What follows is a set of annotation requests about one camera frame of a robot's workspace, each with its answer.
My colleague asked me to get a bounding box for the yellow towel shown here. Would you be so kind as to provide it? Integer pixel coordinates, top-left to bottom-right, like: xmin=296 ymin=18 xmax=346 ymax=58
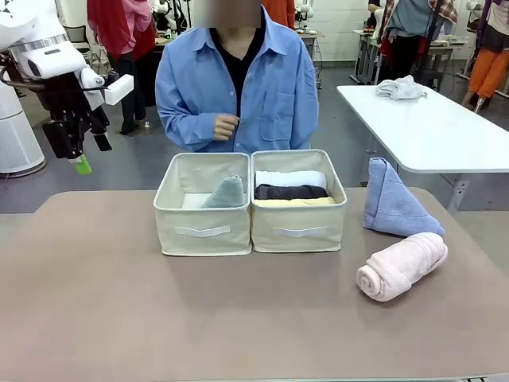
xmin=254 ymin=197 xmax=337 ymax=207

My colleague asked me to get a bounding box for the person's left forearm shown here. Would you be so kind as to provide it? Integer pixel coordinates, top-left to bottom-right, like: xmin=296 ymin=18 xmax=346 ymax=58
xmin=292 ymin=95 xmax=321 ymax=151

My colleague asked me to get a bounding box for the white side table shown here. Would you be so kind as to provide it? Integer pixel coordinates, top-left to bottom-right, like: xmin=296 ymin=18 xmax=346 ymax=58
xmin=336 ymin=81 xmax=509 ymax=214

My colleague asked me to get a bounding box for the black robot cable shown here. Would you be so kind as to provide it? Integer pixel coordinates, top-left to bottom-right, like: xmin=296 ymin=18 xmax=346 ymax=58
xmin=0 ymin=51 xmax=52 ymax=92

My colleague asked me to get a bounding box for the person in blue shirt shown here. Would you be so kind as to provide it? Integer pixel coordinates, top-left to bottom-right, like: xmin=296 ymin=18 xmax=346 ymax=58
xmin=154 ymin=0 xmax=321 ymax=154

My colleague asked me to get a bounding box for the white towel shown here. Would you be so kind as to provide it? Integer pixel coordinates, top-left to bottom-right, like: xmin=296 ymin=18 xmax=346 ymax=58
xmin=254 ymin=170 xmax=329 ymax=188

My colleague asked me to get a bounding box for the light grey cone-folded towel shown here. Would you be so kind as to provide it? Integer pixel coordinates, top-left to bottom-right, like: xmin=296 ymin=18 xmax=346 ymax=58
xmin=198 ymin=174 xmax=244 ymax=209

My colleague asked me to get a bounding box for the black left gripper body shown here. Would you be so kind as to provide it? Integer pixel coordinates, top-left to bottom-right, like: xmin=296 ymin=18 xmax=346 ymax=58
xmin=41 ymin=107 xmax=110 ymax=161

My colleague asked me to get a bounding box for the person's right forearm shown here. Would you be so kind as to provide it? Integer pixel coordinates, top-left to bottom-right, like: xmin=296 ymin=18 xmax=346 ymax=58
xmin=158 ymin=105 xmax=218 ymax=154

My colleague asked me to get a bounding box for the white cylindrical air purifier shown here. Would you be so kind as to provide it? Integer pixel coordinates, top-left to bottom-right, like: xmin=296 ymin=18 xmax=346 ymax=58
xmin=0 ymin=75 xmax=45 ymax=174

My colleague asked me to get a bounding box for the pink rolled towel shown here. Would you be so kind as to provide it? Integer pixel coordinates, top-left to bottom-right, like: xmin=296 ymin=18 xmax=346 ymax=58
xmin=356 ymin=232 xmax=449 ymax=302

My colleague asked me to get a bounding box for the cream fabric storage bin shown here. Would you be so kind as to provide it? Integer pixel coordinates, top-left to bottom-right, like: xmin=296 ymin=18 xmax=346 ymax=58
xmin=153 ymin=152 xmax=254 ymax=257
xmin=249 ymin=149 xmax=348 ymax=254

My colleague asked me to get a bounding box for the clothes rack with garments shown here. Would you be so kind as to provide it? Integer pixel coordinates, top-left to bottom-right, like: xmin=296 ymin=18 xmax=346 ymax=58
xmin=367 ymin=0 xmax=458 ymax=92

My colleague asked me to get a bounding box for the person in red jacket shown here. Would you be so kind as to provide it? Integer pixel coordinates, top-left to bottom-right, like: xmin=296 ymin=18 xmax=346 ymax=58
xmin=87 ymin=0 xmax=157 ymax=136

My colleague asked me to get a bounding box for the person's right hand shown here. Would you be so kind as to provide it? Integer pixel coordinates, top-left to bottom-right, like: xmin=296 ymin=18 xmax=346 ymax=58
xmin=212 ymin=112 xmax=240 ymax=141

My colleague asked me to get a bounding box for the grey background desk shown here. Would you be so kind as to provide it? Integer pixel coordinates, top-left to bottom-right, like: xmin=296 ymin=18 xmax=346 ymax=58
xmin=349 ymin=29 xmax=472 ymax=87

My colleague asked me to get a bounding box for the mannequin in orange trousers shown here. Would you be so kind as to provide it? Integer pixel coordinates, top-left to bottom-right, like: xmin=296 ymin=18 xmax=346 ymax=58
xmin=460 ymin=0 xmax=509 ymax=115

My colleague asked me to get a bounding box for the lavender blue cone-folded towel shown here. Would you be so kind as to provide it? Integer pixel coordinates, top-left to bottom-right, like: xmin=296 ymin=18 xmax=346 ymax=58
xmin=361 ymin=157 xmax=445 ymax=240

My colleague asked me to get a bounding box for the dark grey towel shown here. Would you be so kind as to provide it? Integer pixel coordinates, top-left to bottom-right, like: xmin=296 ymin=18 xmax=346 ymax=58
xmin=253 ymin=183 xmax=330 ymax=201

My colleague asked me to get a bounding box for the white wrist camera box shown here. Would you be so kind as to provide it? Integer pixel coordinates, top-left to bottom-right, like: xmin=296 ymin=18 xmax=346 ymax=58
xmin=103 ymin=74 xmax=134 ymax=107

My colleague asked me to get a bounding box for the crumpled white cloth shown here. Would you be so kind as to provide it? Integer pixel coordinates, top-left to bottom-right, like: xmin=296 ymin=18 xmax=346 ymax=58
xmin=375 ymin=74 xmax=429 ymax=100

